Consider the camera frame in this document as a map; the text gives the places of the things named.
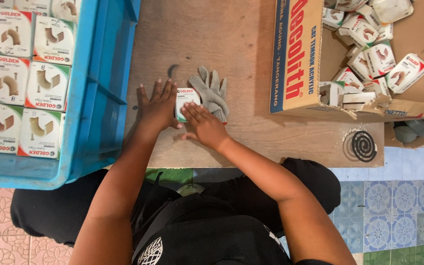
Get rows of packed white boxes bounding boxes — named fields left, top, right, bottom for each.
left=0, top=0, right=82, bottom=160

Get person's left hand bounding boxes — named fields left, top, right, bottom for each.
left=136, top=78, right=183, bottom=132

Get blue plastic crate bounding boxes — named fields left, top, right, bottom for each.
left=0, top=0, right=141, bottom=190

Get large printed cardboard carton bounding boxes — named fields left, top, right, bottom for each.
left=269, top=0, right=424, bottom=123

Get grey knitted work glove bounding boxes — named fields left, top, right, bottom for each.
left=188, top=66, right=230, bottom=124

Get person's black printed shirt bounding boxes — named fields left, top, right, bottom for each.
left=131, top=193, right=332, bottom=265

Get white round lid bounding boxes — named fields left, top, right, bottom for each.
left=176, top=183, right=206, bottom=197

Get small white clip carton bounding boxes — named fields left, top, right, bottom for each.
left=175, top=88, right=201, bottom=123

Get black mosquito coil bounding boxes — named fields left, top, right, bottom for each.
left=351, top=131, right=378, bottom=163

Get loose pile of white boxes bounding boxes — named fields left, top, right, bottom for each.
left=319, top=0, right=424, bottom=111

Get person's right hand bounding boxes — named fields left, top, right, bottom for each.
left=180, top=102, right=232, bottom=151

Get grey rubber items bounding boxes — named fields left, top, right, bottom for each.
left=393, top=119, right=424, bottom=144

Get person's black trousers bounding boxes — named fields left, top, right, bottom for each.
left=10, top=158, right=342, bottom=248

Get torn brown cardboard box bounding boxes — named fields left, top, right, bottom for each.
left=384, top=117, right=424, bottom=149

